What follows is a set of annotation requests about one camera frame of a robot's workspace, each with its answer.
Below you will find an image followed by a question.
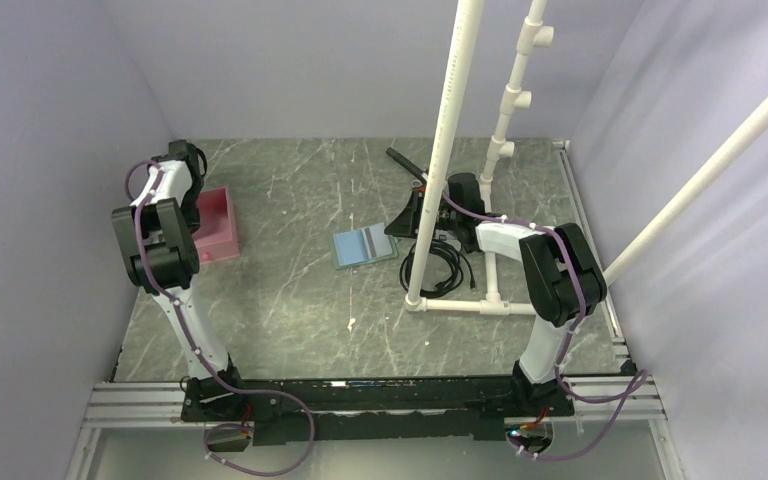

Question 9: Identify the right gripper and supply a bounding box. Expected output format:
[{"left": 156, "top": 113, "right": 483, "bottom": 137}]
[{"left": 384, "top": 190, "right": 462, "bottom": 241}]

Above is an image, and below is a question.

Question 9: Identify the white credit card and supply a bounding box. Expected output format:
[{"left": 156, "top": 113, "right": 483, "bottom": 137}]
[{"left": 361, "top": 222, "right": 396, "bottom": 261}]

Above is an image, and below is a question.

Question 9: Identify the green card holder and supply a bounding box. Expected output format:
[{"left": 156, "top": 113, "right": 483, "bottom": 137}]
[{"left": 332, "top": 222, "right": 398, "bottom": 269}]

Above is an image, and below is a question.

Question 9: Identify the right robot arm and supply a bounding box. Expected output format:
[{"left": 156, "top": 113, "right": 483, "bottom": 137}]
[{"left": 435, "top": 173, "right": 607, "bottom": 415}]

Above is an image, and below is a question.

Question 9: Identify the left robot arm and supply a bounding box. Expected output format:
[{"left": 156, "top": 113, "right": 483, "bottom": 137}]
[{"left": 111, "top": 139, "right": 248, "bottom": 420}]

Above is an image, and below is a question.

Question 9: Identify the black foam tube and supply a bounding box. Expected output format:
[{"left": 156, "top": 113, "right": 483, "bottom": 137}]
[{"left": 385, "top": 147, "right": 427, "bottom": 183}]

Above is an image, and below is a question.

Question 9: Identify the pink plastic bin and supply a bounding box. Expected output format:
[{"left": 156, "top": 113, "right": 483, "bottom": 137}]
[{"left": 193, "top": 188, "right": 240, "bottom": 265}]

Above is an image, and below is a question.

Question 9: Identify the coiled black cable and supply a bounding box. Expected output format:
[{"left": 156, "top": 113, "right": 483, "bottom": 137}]
[{"left": 399, "top": 238, "right": 477, "bottom": 299}]

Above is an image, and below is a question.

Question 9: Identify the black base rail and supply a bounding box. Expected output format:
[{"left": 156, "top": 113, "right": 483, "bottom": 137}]
[{"left": 181, "top": 374, "right": 575, "bottom": 446}]

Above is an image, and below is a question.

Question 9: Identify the white PVC pipe frame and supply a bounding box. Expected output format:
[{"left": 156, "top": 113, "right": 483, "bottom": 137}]
[{"left": 404, "top": 1, "right": 768, "bottom": 316}]

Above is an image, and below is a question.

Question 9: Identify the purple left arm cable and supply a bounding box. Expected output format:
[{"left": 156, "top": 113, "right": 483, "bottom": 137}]
[{"left": 124, "top": 159, "right": 317, "bottom": 478}]

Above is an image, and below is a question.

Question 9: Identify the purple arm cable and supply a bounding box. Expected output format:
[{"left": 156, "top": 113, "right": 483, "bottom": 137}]
[
  {"left": 124, "top": 159, "right": 317, "bottom": 478},
  {"left": 440, "top": 188, "right": 652, "bottom": 463}
]

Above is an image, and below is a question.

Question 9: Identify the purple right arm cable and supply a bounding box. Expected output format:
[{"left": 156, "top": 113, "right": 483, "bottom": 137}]
[{"left": 440, "top": 188, "right": 652, "bottom": 463}]

